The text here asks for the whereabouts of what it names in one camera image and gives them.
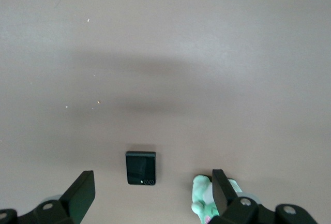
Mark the brown table cloth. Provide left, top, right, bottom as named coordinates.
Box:
left=0, top=0, right=331, bottom=224

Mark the black flip phone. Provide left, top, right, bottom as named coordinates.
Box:
left=125, top=151, right=157, bottom=186

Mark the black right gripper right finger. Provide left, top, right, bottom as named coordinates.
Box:
left=210, top=169, right=319, bottom=224

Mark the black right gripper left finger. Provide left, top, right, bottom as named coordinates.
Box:
left=0, top=170, right=97, bottom=224

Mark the green dinosaur plush toy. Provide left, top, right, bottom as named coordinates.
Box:
left=190, top=174, right=244, bottom=224

